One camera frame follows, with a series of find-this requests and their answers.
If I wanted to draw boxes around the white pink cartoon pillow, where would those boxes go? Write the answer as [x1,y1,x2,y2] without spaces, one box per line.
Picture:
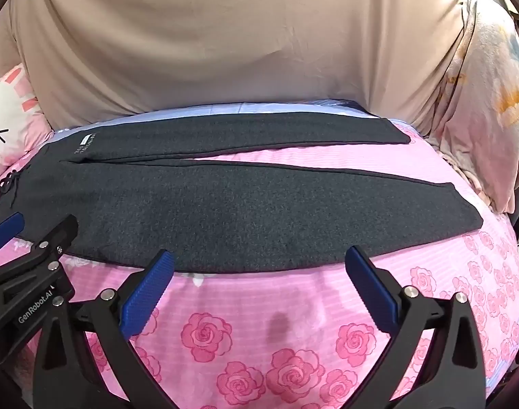
[0,63,53,188]

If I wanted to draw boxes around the floral pillow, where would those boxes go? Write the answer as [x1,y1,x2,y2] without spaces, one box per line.
[413,0,519,216]

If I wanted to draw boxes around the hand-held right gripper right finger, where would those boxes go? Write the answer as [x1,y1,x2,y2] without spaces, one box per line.
[345,245,499,409]

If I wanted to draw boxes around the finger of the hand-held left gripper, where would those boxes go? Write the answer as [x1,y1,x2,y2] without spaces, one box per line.
[0,215,79,367]
[0,212,25,253]

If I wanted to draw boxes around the dark grey pants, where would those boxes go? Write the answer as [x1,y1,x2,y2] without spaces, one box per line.
[0,113,484,274]

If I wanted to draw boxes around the pink rose bedsheet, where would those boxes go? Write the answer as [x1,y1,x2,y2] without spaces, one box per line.
[0,101,519,409]

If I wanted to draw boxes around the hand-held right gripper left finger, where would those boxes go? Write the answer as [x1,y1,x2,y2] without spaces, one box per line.
[33,249,176,409]

